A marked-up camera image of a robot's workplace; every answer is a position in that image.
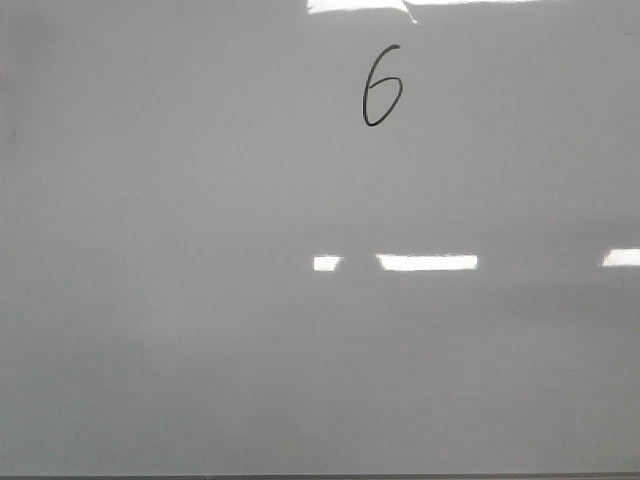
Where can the white glossy whiteboard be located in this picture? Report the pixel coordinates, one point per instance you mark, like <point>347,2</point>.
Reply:
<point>276,237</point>

